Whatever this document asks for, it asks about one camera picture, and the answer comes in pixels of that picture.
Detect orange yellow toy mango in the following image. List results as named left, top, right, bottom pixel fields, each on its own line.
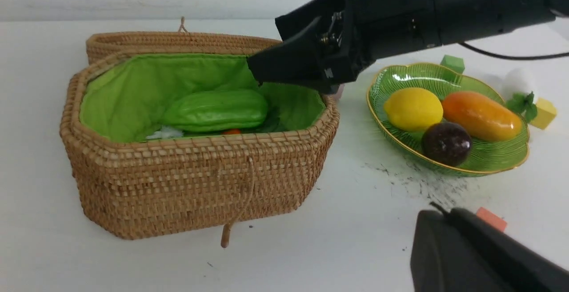
left=441, top=90, right=524, bottom=142

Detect orange foam cube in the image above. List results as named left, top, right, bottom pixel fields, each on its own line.
left=476, top=207, right=507, bottom=232

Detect orange toy carrot green leaves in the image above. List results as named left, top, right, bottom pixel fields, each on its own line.
left=222, top=121, right=280, bottom=135

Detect green foam cube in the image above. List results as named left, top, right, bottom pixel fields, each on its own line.
left=440, top=55, right=465, bottom=75

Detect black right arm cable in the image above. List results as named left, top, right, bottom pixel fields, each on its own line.
left=458, top=42, right=569, bottom=60

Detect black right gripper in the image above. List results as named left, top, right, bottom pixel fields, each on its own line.
left=247, top=0, right=442, bottom=94

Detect yellow foam cube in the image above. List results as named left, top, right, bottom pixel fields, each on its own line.
left=528, top=97, right=557, bottom=130

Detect pink foam cube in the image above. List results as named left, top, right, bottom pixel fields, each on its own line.
left=333, top=84, right=345, bottom=101

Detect woven wicker basket lid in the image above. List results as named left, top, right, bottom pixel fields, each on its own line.
left=85, top=17, right=281, bottom=64

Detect white toy radish green leaves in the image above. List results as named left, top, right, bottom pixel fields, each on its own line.
left=501, top=68, right=538, bottom=123

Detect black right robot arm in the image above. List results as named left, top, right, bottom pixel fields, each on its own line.
left=247, top=0, right=568, bottom=94

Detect green toy cucumber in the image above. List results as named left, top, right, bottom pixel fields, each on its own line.
left=162, top=89, right=269, bottom=133

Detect purple toy mangosteen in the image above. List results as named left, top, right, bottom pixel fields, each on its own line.
left=421, top=121, right=473, bottom=167

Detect green glass leaf plate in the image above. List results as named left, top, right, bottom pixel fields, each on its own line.
left=367, top=63, right=529, bottom=176

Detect yellow toy lemon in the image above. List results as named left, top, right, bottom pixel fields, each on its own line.
left=383, top=88, right=443, bottom=132

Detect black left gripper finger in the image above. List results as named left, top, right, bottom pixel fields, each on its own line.
left=410, top=203, right=569, bottom=292

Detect woven wicker basket green lining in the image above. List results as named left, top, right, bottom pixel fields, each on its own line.
left=59, top=48, right=341, bottom=248

